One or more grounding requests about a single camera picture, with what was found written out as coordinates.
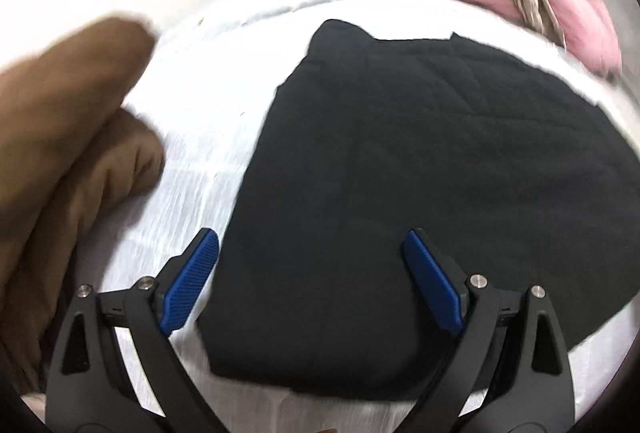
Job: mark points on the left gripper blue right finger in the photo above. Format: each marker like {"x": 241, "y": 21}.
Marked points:
{"x": 440, "y": 280}

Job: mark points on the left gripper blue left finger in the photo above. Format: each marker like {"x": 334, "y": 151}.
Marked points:
{"x": 183, "y": 278}

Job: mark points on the light blue tasselled blanket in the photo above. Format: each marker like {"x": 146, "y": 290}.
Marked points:
{"x": 208, "y": 89}

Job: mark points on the brown garment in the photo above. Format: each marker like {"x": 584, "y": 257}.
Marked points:
{"x": 69, "y": 152}

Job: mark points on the large black garment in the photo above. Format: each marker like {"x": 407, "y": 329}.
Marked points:
{"x": 504, "y": 167}

